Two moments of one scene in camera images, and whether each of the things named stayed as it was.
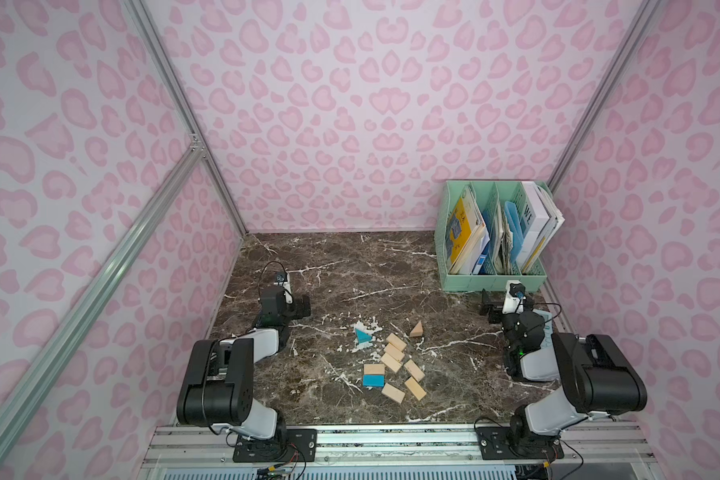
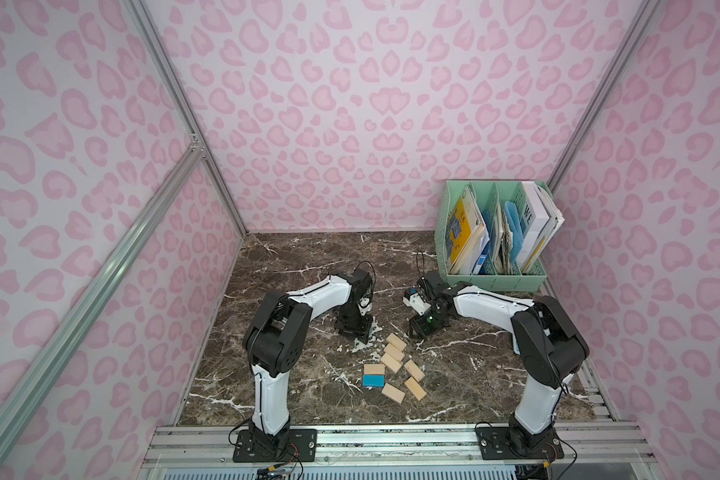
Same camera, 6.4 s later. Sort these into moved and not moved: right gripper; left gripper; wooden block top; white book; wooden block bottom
Moved: left gripper; right gripper
Not moved: white book; wooden block top; wooden block bottom
